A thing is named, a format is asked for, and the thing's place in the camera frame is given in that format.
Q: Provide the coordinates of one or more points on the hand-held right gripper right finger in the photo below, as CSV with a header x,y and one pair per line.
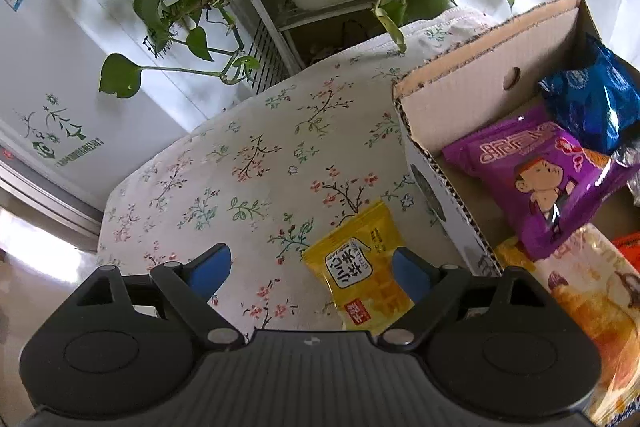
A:
x,y
412,271

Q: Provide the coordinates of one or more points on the yellow white-label snack packet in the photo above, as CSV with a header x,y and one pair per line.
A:
x,y
357,272

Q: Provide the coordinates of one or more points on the silver snack bag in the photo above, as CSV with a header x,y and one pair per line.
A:
x,y
632,177

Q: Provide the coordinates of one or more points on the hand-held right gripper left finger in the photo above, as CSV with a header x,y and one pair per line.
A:
x,y
212,268

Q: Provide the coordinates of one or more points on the orange and white bread bag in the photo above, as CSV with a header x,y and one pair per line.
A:
x,y
590,302

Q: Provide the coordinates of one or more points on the red snack bag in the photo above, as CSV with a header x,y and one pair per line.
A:
x,y
629,247

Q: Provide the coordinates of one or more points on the purple snack bag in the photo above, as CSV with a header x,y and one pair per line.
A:
x,y
545,187

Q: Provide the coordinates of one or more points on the white metal plant rack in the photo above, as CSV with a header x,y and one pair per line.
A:
x,y
265,47

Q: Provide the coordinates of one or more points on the floral tablecloth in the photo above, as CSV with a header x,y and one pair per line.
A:
x,y
260,177

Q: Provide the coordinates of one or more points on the blue snack bag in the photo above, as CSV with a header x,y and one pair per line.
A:
x,y
595,102

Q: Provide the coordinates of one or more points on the cardboard box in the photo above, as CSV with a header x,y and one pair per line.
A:
x,y
465,97

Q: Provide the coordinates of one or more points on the white chest freezer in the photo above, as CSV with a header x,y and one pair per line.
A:
x,y
80,72

